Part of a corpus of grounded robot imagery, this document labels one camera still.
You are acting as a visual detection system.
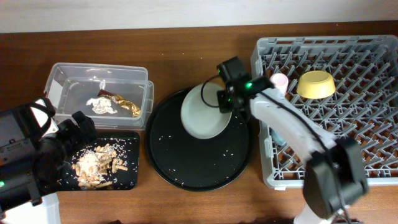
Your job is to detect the light grey plate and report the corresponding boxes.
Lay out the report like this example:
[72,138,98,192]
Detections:
[180,84,231,139]

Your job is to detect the round black tray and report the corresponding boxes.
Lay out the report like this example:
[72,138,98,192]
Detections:
[144,89,254,192]

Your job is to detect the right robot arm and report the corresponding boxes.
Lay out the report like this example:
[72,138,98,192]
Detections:
[216,57,369,223]

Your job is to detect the gold snack wrapper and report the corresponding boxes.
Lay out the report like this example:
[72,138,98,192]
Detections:
[98,90,141,118]

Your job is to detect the food scraps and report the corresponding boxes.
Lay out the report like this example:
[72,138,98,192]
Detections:
[71,138,137,190]

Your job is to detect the black rectangular tray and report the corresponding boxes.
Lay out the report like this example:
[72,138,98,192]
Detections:
[55,131,141,192]

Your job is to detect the yellow bowl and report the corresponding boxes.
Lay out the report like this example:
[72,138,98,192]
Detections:
[297,70,336,100]

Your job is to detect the clear plastic bin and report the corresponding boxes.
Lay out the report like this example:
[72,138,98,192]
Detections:
[44,63,154,130]

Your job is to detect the white tissue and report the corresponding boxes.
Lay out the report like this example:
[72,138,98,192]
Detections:
[86,80,118,114]

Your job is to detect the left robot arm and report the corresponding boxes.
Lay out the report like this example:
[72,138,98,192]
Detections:
[1,103,98,218]

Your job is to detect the pink cup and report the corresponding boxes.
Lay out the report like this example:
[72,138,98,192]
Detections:
[270,73,289,95]

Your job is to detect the grey dishwasher rack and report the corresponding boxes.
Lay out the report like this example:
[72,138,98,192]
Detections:
[251,35,397,186]

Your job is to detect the blue cup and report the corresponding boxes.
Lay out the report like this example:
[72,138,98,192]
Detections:
[270,129,286,146]

